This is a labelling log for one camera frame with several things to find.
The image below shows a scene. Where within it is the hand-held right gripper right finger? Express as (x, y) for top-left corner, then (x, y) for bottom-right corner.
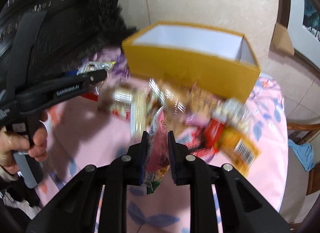
(167, 130), (290, 233)

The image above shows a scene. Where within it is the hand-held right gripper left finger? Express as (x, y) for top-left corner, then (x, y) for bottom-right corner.
(26, 130), (150, 233)

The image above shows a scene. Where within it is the silver yellow snack bag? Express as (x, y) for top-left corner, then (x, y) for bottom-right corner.
(76, 61), (117, 76)

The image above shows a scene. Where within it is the pink snack bag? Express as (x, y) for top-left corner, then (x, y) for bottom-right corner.
(142, 105), (173, 196)

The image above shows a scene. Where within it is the pile of mixed snack packets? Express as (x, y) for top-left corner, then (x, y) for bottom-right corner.
(97, 78), (262, 176)

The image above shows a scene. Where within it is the yellow cardboard box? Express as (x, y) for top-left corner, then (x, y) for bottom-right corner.
(121, 21), (262, 103)

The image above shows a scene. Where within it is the person's left hand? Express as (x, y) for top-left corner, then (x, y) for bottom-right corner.
(0, 111), (48, 174)

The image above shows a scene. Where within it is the dark carved wooden furniture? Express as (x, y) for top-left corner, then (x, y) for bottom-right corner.
(0, 0), (137, 83)

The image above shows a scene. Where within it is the pink printed tablecloth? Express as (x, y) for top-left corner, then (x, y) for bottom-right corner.
(32, 45), (288, 233)

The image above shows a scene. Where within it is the blue cloth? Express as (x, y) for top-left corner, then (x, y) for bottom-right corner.
(287, 139), (315, 172)

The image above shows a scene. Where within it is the wooden chair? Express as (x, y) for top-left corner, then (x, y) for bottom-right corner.
(285, 120), (320, 223)

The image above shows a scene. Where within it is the framed lotus painting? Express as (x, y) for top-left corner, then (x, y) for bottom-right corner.
(277, 0), (320, 71)

